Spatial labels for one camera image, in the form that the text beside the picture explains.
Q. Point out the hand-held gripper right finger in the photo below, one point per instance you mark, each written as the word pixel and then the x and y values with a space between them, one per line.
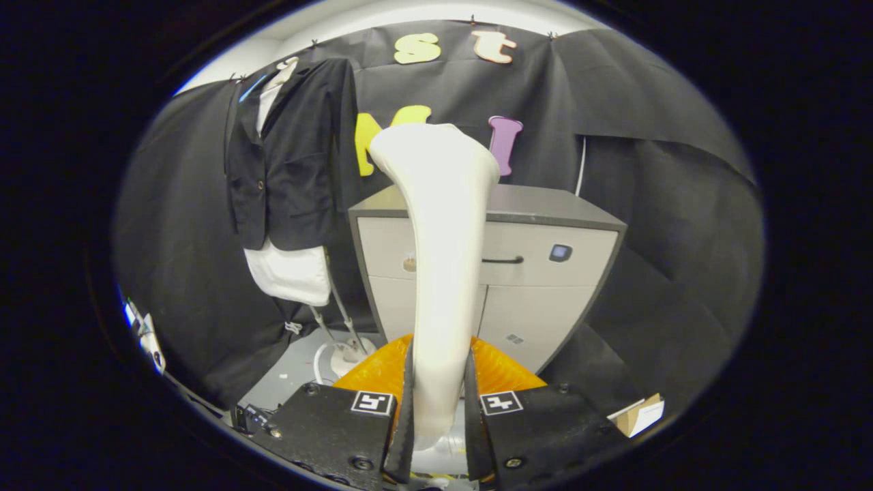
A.
pixel 545 429

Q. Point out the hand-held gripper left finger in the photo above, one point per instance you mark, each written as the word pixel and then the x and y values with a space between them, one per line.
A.
pixel 327 429

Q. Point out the white shirt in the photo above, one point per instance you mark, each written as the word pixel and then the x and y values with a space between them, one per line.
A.
pixel 293 276

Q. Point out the black suit jacket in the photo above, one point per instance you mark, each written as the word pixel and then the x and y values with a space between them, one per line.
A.
pixel 307 170

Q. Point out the small black device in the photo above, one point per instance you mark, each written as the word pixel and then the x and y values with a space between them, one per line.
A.
pixel 251 418

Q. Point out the cardboard and paper sheets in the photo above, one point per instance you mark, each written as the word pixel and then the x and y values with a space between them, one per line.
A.
pixel 641 414

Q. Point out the grey cabinet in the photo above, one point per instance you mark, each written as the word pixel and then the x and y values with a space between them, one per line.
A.
pixel 545 300

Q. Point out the white papers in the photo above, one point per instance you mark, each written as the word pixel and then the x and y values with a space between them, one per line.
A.
pixel 146 334

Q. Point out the black backdrop cloth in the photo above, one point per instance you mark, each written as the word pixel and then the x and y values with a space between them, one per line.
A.
pixel 668 239

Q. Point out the row of backdrop clips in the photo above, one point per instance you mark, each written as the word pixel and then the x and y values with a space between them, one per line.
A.
pixel 472 19

